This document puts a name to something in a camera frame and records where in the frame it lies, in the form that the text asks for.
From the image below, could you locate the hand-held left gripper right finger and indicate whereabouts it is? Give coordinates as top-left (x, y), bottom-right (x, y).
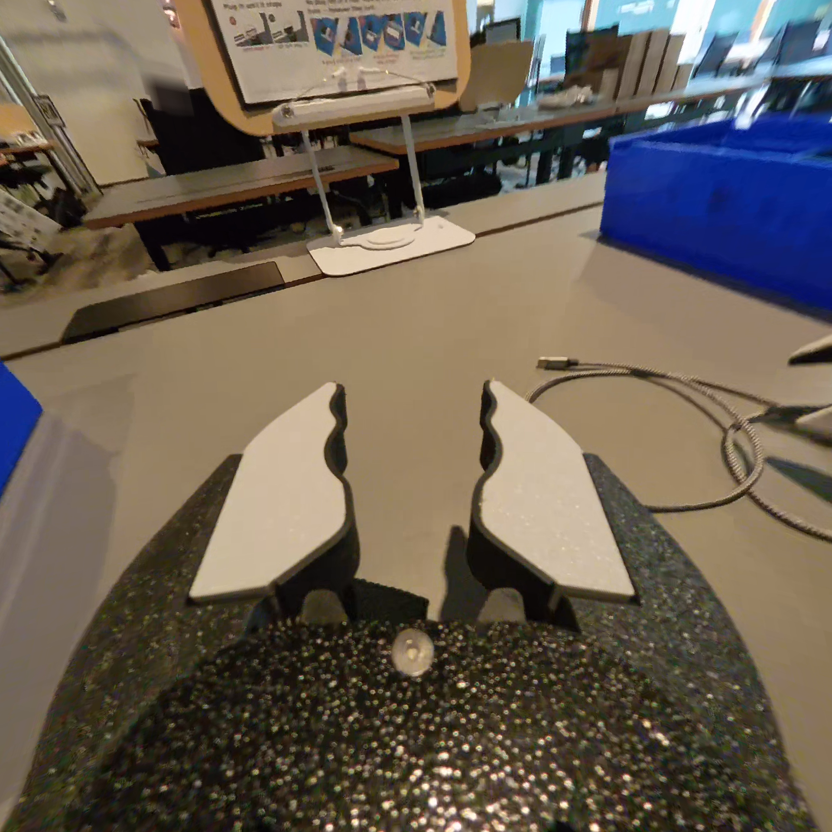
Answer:
top-left (465, 380), bottom-right (637, 623)

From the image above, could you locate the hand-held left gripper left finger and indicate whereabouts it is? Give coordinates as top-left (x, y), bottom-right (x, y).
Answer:
top-left (187, 381), bottom-right (360, 621)

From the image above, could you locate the braided USB cable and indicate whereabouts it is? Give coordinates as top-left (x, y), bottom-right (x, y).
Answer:
top-left (536, 354), bottom-right (832, 543)

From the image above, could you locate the blue plastic bin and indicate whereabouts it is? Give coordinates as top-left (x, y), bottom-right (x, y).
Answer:
top-left (599, 116), bottom-right (832, 312)

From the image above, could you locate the blue bin with divider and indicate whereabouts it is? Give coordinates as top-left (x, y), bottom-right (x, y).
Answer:
top-left (0, 361), bottom-right (43, 498)

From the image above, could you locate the wooden office table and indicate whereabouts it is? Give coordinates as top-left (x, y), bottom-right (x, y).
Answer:
top-left (84, 146), bottom-right (400, 270)
top-left (351, 62), bottom-right (832, 202)

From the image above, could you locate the black office chair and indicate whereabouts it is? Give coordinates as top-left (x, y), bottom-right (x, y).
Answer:
top-left (140, 84), bottom-right (261, 176)

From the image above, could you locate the printed paper sign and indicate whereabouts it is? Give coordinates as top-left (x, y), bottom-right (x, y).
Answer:
top-left (0, 192), bottom-right (62, 261)

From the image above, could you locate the wooden display board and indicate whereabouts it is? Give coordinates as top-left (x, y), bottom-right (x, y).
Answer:
top-left (175, 0), bottom-right (472, 137)

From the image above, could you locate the tan board on stand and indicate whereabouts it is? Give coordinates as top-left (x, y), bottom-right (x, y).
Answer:
top-left (465, 40), bottom-right (535, 111)

